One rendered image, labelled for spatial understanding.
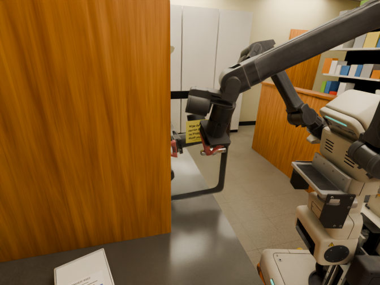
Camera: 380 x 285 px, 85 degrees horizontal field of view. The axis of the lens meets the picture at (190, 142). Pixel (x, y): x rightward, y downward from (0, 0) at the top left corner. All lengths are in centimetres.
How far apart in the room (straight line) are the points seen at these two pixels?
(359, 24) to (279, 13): 452
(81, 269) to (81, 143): 32
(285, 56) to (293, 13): 476
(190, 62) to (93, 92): 336
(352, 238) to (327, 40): 82
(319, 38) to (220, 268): 63
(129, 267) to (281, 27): 494
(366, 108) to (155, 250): 81
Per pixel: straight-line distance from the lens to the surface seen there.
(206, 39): 392
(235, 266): 70
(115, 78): 52
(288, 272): 162
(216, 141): 59
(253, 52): 95
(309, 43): 56
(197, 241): 74
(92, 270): 67
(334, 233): 110
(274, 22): 505
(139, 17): 52
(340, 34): 59
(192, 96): 53
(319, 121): 114
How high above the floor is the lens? 149
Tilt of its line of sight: 23 degrees down
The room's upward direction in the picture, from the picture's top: 2 degrees clockwise
